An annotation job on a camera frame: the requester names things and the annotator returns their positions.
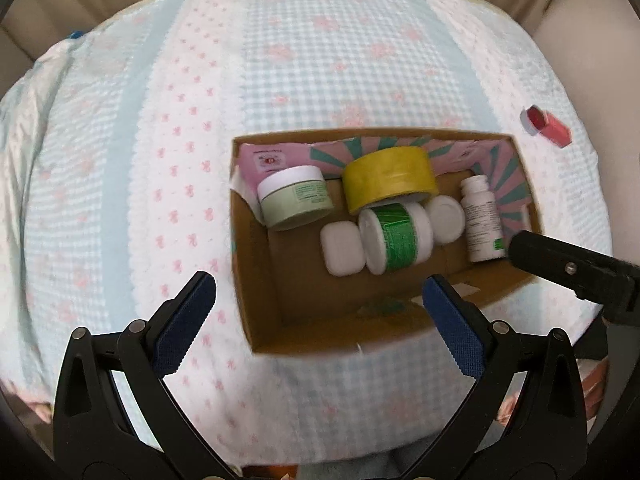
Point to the small blue object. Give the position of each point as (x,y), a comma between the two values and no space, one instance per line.
(75,35)

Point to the red small bottle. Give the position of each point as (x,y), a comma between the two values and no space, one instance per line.
(557,132)

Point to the white jar green label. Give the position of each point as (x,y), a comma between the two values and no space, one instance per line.
(395,235)

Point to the gingham floral bed sheet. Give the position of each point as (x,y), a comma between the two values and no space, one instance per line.
(350,60)

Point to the white earbud case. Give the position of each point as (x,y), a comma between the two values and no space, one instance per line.
(341,249)

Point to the cardboard box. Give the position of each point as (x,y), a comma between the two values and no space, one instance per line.
(300,300)

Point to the small white round jar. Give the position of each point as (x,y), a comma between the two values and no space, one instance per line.
(447,217)

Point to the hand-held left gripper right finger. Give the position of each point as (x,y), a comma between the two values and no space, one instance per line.
(450,325)

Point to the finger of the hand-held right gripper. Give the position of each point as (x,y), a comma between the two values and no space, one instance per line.
(550,257)

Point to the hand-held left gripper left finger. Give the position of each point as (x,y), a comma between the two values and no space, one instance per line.
(187,325)

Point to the crumpled light blue quilt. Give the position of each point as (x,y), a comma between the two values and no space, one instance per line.
(30,90)

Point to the yellow tape roll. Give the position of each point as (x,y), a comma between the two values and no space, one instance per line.
(385,175)

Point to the white pill bottle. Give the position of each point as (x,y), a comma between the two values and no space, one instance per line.
(482,220)

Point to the pink patterned cloth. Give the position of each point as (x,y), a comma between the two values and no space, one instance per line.
(592,385)

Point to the pale green jar white lid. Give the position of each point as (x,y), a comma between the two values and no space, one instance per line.
(295,200)

